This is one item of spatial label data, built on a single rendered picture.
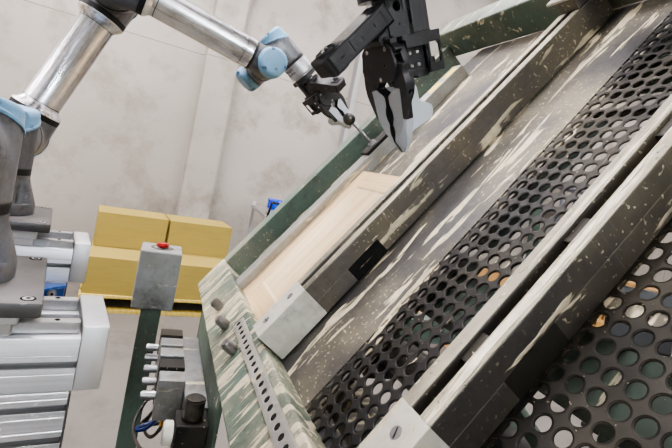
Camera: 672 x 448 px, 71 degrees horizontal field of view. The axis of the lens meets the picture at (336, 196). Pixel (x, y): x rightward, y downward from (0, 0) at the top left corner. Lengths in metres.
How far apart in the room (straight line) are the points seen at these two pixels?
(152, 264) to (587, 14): 1.32
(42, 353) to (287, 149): 4.59
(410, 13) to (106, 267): 3.23
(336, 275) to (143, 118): 3.97
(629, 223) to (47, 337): 0.73
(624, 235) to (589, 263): 0.06
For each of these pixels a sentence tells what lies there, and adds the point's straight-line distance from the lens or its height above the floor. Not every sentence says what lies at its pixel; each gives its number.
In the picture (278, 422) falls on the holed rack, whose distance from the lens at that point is 0.76.
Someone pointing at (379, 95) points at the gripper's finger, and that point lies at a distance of 0.66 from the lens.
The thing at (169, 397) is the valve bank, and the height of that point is 0.73.
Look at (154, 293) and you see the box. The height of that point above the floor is 0.80.
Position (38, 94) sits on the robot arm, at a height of 1.31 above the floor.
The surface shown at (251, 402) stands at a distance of 0.86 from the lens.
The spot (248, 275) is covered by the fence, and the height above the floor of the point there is 0.93.
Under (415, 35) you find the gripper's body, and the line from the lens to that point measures 0.63.
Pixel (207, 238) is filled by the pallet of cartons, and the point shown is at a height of 0.54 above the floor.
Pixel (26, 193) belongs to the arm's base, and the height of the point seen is 1.09.
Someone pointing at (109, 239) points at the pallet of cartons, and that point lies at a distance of 3.97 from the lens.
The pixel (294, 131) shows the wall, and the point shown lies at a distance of 5.22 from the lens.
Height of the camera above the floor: 1.26
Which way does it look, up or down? 2 degrees down
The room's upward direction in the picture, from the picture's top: 11 degrees clockwise
